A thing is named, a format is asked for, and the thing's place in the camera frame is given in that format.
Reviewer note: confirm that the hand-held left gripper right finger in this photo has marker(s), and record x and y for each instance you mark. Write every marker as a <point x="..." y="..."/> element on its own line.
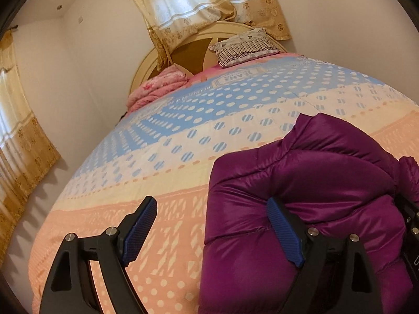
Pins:
<point x="284" y="232"/>

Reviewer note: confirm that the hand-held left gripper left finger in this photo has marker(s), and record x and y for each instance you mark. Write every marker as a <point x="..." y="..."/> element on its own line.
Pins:
<point x="139" y="232"/>

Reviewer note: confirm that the purple down jacket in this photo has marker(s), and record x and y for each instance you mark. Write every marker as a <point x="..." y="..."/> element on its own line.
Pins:
<point x="327" y="176"/>

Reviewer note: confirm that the dotted pastel bed quilt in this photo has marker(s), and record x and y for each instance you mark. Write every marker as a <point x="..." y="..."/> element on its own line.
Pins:
<point x="163" y="157"/>

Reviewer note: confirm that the pink folded blanket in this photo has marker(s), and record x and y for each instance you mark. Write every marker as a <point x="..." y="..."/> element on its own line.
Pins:
<point x="157" y="85"/>

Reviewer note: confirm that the beige floral side curtain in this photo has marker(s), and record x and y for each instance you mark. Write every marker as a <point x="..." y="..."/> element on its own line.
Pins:
<point x="19" y="130"/>

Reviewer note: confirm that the grey patterned pillow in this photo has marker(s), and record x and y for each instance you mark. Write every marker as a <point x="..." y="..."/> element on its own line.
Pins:
<point x="242" y="47"/>

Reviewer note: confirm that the cream wooden headboard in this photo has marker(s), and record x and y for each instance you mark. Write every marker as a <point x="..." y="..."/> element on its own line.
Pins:
<point x="193" y="45"/>

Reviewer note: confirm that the beige floral window curtain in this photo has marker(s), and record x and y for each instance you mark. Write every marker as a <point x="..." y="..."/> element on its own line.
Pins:
<point x="183" y="3"/>

